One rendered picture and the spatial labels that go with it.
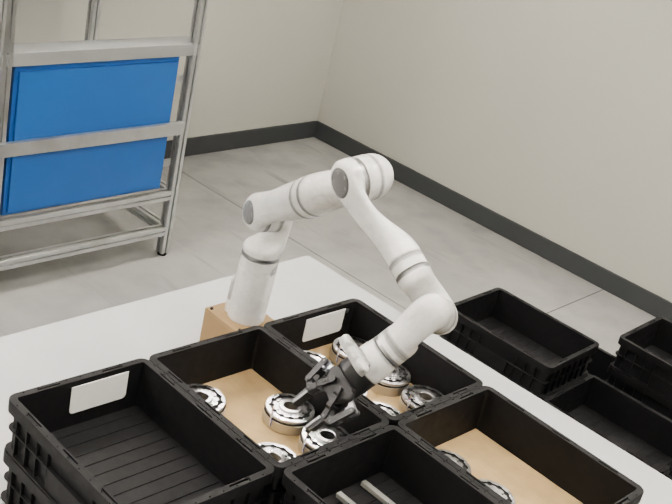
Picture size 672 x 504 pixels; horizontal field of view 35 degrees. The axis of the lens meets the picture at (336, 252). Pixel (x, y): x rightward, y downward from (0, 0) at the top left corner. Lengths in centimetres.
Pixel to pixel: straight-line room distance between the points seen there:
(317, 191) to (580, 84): 319
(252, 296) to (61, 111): 164
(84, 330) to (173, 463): 69
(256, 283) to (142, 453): 63
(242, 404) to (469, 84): 364
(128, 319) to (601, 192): 309
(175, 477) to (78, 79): 222
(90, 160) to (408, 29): 231
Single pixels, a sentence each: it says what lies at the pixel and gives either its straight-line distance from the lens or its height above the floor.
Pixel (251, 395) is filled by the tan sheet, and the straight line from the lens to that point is 224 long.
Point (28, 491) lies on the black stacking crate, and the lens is 201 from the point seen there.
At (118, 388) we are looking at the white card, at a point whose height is 88.
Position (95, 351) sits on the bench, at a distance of 255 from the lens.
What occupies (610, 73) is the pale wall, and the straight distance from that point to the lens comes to 519.
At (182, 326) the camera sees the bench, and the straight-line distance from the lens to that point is 269.
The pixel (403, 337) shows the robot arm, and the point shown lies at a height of 113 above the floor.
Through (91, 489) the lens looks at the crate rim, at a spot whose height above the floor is 92.
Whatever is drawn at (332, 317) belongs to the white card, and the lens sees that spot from 244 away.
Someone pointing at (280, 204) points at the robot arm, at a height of 116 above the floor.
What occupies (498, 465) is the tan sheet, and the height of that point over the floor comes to 83.
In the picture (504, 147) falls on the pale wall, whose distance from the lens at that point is 553.
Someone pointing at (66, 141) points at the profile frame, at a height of 60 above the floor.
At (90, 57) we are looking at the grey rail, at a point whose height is 90.
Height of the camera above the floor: 205
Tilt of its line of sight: 25 degrees down
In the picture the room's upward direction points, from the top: 13 degrees clockwise
